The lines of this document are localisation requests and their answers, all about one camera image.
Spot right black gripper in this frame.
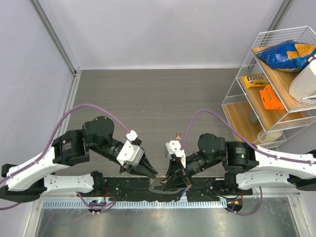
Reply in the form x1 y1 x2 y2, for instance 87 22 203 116
161 151 223 191

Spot keychain with keys and strap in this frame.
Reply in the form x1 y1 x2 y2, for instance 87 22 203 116
148 175 192 195

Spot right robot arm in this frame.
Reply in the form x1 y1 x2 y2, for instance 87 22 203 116
161 133 316 195

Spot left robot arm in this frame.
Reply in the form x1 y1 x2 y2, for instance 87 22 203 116
0 116 158 203

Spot small red key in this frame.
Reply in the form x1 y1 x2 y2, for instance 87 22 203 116
176 132 181 141

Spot cream lotion bottle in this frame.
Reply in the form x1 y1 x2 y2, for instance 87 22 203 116
257 129 283 144

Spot yellow candy bag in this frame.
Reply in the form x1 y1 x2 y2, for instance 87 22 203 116
243 76 269 89

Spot orange candy bag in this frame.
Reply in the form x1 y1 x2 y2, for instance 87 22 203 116
259 84 285 110

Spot white plastic bottle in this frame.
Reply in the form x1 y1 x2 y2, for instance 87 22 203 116
289 54 316 101

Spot blue chips bag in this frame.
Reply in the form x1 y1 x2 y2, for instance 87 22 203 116
255 40 316 72

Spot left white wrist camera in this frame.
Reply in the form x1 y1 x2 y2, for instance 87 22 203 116
116 130 144 166

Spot white slotted cable duct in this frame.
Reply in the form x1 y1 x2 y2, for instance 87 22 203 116
41 198 227 209

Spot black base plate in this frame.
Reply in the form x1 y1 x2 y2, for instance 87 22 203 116
81 177 253 202

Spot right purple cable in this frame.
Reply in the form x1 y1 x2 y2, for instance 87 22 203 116
179 109 316 216

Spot white wire shelf rack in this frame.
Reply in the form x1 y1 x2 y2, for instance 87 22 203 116
222 26 316 149

